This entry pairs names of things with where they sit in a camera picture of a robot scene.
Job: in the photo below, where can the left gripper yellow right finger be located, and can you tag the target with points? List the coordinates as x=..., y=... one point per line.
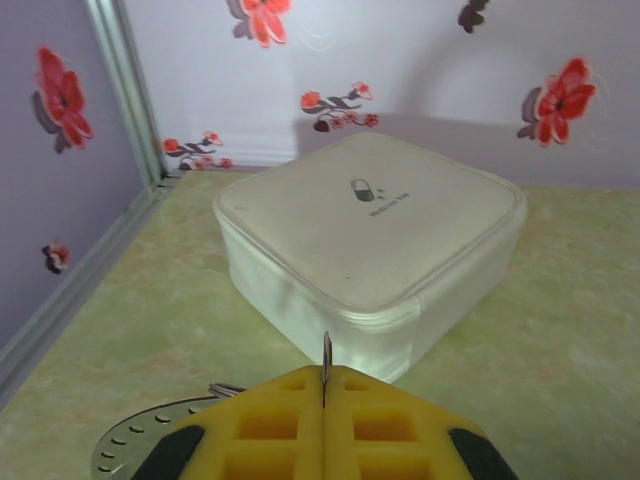
x=390, y=430

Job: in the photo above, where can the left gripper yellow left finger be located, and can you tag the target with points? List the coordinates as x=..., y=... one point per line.
x=270, y=430

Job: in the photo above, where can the white medicine box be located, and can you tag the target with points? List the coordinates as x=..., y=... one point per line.
x=360, y=250

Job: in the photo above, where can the aluminium floor rail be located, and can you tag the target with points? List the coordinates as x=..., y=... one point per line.
x=75, y=280

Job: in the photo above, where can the aluminium frame post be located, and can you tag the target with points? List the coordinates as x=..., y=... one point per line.
x=127, y=100

